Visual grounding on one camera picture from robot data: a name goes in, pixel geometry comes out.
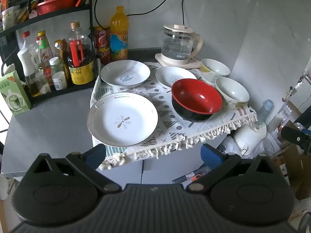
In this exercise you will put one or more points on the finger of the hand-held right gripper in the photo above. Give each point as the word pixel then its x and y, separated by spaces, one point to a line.
pixel 295 138

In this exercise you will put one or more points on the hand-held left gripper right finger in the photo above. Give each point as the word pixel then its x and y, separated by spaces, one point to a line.
pixel 211 154

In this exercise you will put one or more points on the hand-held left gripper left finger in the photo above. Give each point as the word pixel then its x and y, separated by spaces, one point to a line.
pixel 96 154

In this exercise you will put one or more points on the white plate with flower print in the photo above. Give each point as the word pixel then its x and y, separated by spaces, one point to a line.
pixel 122 121

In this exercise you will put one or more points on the red and black bowl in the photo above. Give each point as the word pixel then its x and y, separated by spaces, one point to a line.
pixel 196 97

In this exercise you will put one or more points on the white bowl with yellow print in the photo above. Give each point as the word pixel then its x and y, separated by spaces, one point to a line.
pixel 230 92
pixel 216 68

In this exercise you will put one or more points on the white plate with blue lettering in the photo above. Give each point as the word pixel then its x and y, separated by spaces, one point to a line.
pixel 125 74

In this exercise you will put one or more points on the white plastic appliance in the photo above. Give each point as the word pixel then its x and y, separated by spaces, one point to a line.
pixel 247 136

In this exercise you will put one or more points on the bottle with blue cap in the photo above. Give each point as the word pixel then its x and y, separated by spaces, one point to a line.
pixel 266 106

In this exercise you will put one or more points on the patterned fringed table cloth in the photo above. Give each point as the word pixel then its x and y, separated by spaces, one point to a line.
pixel 167 102

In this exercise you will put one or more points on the white pill jar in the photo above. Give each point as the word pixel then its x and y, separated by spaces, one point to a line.
pixel 59 80

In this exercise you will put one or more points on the small white plate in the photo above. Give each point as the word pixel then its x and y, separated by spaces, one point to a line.
pixel 170 75

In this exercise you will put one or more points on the cream square kettle base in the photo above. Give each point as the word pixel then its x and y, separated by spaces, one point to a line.
pixel 194 64

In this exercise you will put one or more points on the small bottle with white cap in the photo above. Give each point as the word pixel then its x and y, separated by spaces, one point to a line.
pixel 55 65

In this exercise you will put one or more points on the red drink can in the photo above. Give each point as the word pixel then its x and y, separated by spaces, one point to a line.
pixel 104 55
pixel 100 37

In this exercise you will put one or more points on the green cardboard box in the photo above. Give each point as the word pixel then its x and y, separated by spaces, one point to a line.
pixel 14 97

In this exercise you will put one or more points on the brown bottle with yellow cap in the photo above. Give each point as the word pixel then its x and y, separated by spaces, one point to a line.
pixel 59 51

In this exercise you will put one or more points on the glass electric kettle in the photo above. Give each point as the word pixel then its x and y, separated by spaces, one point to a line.
pixel 179 46

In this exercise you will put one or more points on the green-labelled bottle with yellow cap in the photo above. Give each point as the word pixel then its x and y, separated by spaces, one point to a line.
pixel 45 51

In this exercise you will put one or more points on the orange juice bottle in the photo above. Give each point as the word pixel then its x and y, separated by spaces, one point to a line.
pixel 119 41

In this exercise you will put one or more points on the clear bottle with red cap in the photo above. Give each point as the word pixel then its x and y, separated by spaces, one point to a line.
pixel 26 41

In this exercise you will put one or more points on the black metal shelf rack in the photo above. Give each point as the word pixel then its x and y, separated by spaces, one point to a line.
pixel 48 17

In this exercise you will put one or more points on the red plastic basin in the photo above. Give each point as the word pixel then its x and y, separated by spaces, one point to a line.
pixel 58 4

